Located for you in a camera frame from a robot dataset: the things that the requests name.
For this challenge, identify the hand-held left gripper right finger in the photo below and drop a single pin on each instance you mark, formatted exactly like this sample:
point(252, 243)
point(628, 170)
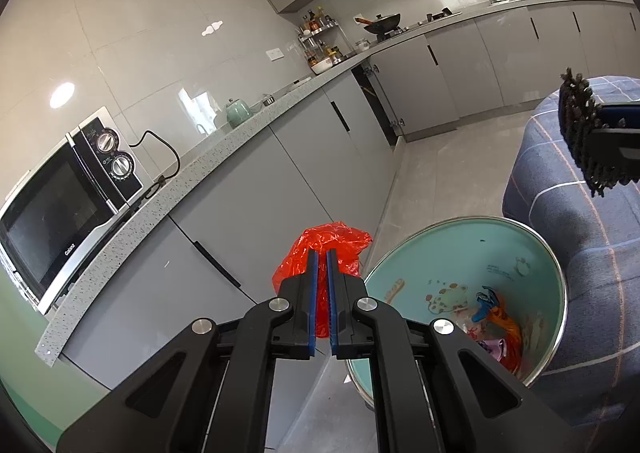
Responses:
point(332, 303)

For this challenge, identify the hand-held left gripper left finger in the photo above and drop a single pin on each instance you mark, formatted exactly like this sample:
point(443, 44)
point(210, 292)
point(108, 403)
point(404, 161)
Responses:
point(312, 303)

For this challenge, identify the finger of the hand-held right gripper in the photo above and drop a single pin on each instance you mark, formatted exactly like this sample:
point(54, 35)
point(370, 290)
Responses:
point(622, 115)
point(615, 155)

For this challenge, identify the black foam net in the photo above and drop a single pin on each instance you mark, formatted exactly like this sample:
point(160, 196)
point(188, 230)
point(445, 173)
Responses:
point(575, 133)

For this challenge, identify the red plastic bag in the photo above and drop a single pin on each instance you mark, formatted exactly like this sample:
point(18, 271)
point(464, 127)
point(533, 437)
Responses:
point(330, 238)

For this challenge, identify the teal cartoon print trash bin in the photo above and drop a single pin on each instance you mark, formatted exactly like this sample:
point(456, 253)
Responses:
point(450, 263)

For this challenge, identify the blue and orange wrapper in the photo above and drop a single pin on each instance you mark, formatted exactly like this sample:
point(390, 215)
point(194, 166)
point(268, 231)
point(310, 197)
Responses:
point(492, 308)

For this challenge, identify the red plastic wrapper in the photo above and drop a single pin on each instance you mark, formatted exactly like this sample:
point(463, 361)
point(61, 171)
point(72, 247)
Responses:
point(512, 350)

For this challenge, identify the blue plaid tablecloth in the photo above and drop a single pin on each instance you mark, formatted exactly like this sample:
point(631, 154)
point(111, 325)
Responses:
point(575, 243)

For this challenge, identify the grey kitchen base cabinets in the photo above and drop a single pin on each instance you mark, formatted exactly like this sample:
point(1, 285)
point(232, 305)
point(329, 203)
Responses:
point(310, 168)

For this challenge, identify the green ceramic teapot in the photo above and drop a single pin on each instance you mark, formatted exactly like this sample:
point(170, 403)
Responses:
point(238, 114)

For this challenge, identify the small metal pot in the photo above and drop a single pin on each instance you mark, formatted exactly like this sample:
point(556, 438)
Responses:
point(268, 100)

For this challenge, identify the gas stove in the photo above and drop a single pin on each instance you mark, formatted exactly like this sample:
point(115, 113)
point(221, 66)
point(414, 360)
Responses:
point(435, 17)

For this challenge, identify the white bowl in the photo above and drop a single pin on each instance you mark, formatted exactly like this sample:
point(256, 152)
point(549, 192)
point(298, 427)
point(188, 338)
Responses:
point(321, 66)

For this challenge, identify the black wok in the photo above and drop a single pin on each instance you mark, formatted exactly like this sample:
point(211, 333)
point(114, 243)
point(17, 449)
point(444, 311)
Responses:
point(382, 24)

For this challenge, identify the small white jar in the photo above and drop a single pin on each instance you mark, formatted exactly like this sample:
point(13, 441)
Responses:
point(362, 45)

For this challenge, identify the metal spice rack with bottles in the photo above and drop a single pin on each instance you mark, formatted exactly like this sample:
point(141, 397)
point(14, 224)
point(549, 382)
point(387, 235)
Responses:
point(320, 35)

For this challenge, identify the silver and black microwave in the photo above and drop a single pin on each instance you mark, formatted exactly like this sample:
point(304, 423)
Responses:
point(45, 228)

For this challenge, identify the white wall switch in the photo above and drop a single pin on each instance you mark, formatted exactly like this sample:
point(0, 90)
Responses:
point(273, 54)

